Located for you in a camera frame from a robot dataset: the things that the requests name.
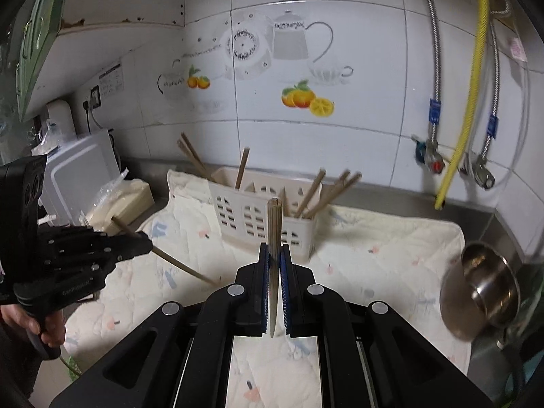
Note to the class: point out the long wooden chopstick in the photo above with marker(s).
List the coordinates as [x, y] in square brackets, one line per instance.
[164, 255]

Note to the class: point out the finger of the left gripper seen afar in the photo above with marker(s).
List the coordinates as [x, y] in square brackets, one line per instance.
[124, 247]

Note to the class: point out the left hand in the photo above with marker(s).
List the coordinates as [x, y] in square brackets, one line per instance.
[20, 323]

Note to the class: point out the white kettle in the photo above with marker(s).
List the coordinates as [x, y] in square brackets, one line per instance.
[60, 121]

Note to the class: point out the cream quilted printed mat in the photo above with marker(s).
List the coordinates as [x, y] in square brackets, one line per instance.
[362, 255]

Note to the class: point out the wall power socket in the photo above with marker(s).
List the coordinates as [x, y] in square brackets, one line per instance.
[95, 97]

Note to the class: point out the red handled water valve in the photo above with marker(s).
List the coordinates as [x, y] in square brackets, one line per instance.
[427, 154]

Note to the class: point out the stainless steel bowl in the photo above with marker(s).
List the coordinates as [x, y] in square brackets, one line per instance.
[478, 291]

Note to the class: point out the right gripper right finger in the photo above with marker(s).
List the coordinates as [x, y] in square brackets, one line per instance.
[296, 301]

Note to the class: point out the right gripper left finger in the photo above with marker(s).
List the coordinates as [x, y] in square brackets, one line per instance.
[251, 308]

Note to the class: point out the beige plastic utensil holder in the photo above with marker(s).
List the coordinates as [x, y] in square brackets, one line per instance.
[242, 212]

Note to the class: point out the chrome water valve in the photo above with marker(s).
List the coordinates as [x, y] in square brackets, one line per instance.
[475, 167]

